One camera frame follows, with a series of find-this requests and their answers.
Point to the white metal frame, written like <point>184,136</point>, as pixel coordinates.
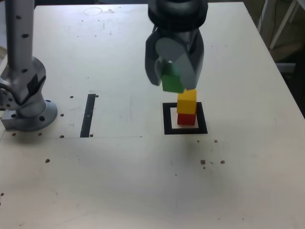
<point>283,23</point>

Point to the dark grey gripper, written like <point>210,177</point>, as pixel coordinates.
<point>181,35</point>

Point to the black tape square outline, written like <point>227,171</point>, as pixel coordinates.
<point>166,119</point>

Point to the yellow cube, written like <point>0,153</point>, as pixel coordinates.
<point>187,102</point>

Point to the black tape strip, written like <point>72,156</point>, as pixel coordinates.
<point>87,119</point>

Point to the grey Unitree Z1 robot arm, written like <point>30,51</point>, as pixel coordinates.
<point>23,78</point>

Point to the red cube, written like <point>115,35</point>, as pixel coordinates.
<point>186,119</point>

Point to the green cube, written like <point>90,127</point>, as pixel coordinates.
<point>171,82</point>

